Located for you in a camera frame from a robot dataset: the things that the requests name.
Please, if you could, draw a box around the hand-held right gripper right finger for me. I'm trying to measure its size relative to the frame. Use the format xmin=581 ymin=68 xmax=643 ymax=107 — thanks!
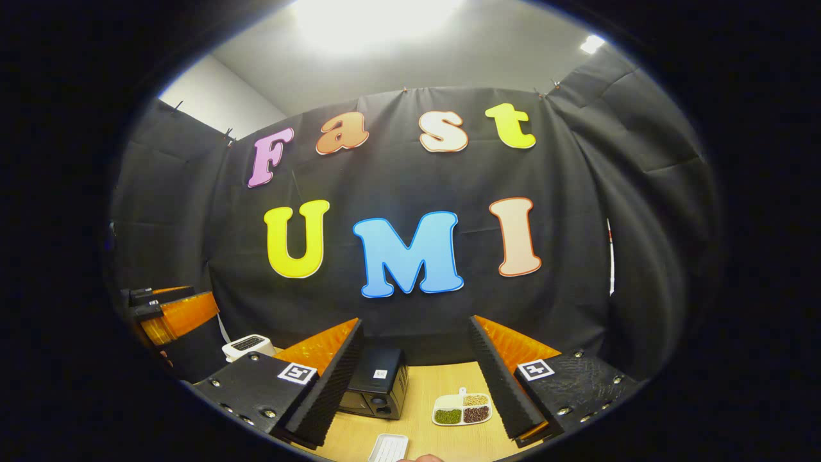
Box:
xmin=466 ymin=314 xmax=643 ymax=449

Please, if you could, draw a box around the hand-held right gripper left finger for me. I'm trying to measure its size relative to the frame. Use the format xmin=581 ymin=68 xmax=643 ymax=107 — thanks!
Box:
xmin=191 ymin=318 xmax=366 ymax=450

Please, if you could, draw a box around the black electric oven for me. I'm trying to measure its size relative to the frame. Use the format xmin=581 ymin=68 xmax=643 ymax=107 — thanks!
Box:
xmin=337 ymin=346 xmax=410 ymax=422

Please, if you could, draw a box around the white divided bean tray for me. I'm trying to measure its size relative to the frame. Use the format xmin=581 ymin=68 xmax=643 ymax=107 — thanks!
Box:
xmin=431 ymin=387 xmax=494 ymax=427

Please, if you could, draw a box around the white toaster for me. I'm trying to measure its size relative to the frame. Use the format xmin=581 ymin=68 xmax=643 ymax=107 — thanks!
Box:
xmin=221 ymin=334 xmax=277 ymax=364

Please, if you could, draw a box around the white rectangular dish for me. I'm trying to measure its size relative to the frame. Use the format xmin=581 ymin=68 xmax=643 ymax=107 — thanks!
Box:
xmin=368 ymin=432 xmax=411 ymax=462

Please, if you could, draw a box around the black backdrop cloth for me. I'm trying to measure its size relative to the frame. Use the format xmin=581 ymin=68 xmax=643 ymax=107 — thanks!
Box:
xmin=109 ymin=45 xmax=719 ymax=386

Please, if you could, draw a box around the large ceiling light panel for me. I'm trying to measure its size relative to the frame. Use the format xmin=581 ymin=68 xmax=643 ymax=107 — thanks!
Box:
xmin=290 ymin=0 xmax=466 ymax=57

